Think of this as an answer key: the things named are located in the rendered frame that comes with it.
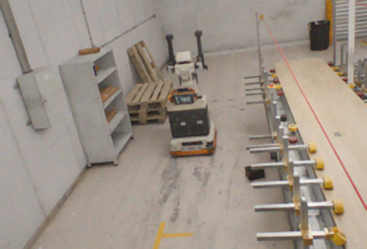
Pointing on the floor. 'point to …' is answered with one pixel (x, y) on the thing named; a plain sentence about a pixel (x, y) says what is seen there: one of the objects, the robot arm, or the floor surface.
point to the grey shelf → (102, 146)
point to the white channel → (351, 27)
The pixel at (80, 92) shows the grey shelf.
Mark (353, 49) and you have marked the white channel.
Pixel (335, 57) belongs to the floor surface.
